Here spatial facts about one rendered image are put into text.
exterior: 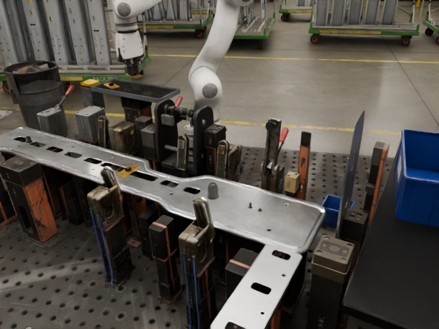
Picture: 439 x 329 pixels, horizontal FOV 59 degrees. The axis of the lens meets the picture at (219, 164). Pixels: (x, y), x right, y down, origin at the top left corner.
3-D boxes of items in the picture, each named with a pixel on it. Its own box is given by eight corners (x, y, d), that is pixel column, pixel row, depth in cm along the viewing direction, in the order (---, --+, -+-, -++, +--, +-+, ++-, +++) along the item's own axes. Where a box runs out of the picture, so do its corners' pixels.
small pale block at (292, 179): (279, 266, 133) (285, 175, 115) (283, 260, 135) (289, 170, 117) (289, 270, 131) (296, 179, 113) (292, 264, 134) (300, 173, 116)
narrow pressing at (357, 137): (332, 250, 96) (351, 123, 79) (344, 224, 104) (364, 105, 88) (335, 250, 95) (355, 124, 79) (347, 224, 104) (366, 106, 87)
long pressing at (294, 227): (-25, 147, 156) (-26, 143, 156) (23, 126, 173) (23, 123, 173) (304, 258, 95) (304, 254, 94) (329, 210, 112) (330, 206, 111)
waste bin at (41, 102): (11, 143, 390) (-13, 72, 355) (44, 122, 436) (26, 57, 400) (55, 147, 380) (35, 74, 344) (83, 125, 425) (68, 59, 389)
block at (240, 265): (219, 343, 108) (216, 268, 94) (238, 313, 116) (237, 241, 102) (251, 358, 104) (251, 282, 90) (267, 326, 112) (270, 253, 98)
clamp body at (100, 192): (97, 281, 130) (75, 195, 113) (122, 258, 139) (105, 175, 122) (118, 290, 126) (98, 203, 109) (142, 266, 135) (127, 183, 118)
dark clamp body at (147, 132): (144, 214, 162) (131, 131, 143) (163, 198, 172) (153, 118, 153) (164, 221, 157) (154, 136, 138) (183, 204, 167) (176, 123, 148)
